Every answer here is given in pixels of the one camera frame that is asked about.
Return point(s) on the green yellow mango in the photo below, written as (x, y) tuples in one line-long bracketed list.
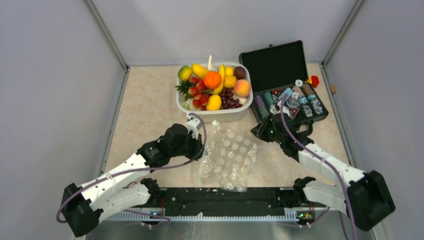
[(184, 73)]

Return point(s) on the green pineapple crown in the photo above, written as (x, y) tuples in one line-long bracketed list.
[(183, 87)]

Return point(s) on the purple grape bunch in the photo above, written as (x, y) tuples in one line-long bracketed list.
[(229, 100)]

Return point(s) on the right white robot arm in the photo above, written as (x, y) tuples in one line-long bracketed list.
[(363, 197)]

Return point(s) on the black poker chip case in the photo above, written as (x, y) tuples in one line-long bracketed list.
[(271, 69)]

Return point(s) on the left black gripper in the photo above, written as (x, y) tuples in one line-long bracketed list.
[(198, 146)]

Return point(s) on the small wooden block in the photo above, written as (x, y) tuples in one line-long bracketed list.
[(332, 88)]

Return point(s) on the peach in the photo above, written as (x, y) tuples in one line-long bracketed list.
[(242, 88)]

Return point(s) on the yellow lemon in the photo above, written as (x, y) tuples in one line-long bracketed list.
[(214, 103)]

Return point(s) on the orange persimmon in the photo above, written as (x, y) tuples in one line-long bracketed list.
[(212, 80)]

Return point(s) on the clear zip top bag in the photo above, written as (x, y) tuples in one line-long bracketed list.
[(227, 158)]

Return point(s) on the white plastic fruit basket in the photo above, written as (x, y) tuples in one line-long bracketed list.
[(226, 115)]

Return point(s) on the yellow wrinkled fruit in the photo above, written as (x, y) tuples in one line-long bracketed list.
[(229, 81)]

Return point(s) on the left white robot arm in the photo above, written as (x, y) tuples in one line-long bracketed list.
[(84, 207)]

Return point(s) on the dark purple passion fruit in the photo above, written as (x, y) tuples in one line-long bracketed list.
[(240, 72)]

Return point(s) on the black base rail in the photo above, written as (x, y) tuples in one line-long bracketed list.
[(256, 203)]

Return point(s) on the white peeled banana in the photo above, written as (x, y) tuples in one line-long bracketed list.
[(210, 66)]

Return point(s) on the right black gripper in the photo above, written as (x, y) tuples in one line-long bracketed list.
[(259, 131)]

